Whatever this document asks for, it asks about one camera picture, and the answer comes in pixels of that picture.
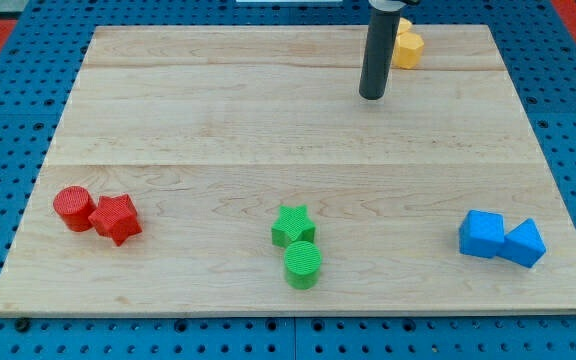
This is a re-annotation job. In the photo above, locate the green star block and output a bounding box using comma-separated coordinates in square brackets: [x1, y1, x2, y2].
[271, 205, 316, 248]

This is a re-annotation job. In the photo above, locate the red cylinder block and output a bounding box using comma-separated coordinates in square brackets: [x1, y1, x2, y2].
[53, 186, 96, 232]

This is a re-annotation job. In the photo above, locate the green cylinder block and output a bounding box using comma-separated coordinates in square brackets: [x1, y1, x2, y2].
[284, 241, 322, 290]

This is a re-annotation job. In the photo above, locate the red star block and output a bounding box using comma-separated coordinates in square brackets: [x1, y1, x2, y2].
[88, 194, 142, 247]

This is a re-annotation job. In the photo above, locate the yellow block behind rod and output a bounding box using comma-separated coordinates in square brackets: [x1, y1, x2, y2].
[397, 17, 412, 34]

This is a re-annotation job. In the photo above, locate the blue triangular prism block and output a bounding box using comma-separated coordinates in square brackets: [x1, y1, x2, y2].
[497, 218, 547, 268]

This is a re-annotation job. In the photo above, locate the yellow hexagon block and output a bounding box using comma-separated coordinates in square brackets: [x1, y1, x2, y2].
[392, 32, 425, 69]

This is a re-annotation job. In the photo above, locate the blue cube block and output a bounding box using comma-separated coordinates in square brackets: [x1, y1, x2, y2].
[459, 209, 504, 258]

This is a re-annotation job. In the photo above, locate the black cylindrical robot arm rod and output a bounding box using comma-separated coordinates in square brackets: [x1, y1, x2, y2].
[359, 0, 421, 100]

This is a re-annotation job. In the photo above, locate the wooden board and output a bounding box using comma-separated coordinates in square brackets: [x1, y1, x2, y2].
[0, 25, 576, 318]

